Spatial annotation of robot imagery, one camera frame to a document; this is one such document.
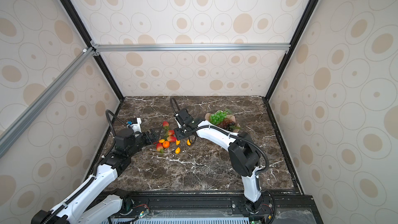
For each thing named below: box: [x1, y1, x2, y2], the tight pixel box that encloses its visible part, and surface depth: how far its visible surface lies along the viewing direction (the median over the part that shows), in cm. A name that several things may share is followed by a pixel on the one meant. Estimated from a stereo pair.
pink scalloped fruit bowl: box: [204, 113, 241, 133], surface depth 102 cm
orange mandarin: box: [162, 140, 170, 149], surface depth 95 cm
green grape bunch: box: [209, 110, 228, 125], surface depth 102 cm
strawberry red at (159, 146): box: [156, 142, 164, 152], surface depth 94 cm
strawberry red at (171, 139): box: [166, 135, 177, 143], surface depth 97 cm
